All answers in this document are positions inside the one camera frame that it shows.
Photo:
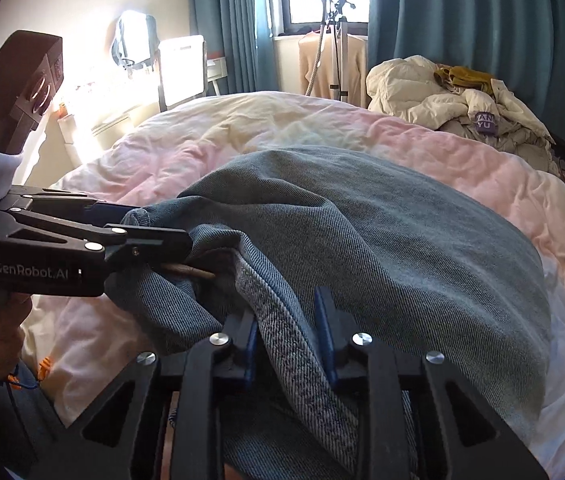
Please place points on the blue denim pants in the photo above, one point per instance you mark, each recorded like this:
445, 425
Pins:
387, 240

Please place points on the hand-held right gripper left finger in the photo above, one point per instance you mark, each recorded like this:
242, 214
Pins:
250, 355

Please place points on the narrow teal curtain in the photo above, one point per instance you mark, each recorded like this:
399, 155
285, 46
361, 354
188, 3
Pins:
232, 20

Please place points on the vanity mirror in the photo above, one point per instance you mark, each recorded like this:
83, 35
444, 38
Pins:
135, 40

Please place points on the white dressing table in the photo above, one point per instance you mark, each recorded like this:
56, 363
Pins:
97, 130

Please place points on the mustard yellow garment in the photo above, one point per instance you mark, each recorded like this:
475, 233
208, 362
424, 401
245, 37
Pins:
467, 77

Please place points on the pastel pink blue duvet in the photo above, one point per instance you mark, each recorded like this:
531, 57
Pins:
262, 125

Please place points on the beige hanging sweater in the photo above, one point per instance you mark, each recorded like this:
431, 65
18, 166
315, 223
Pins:
312, 65

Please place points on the white chair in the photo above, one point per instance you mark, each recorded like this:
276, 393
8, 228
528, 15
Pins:
182, 70

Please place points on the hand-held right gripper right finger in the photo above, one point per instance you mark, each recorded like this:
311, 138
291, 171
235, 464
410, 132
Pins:
327, 340

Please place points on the grey garment with purple label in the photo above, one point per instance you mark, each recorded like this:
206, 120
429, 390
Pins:
502, 132

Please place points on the pile of cream clothes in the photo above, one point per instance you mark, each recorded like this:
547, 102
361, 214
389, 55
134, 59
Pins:
412, 90

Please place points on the garment steamer stand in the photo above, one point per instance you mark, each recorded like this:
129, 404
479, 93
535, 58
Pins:
335, 40

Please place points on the wide teal curtain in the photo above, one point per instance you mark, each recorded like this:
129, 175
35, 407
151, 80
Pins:
487, 25

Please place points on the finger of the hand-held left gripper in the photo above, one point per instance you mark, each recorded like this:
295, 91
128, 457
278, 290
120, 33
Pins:
157, 245
112, 208

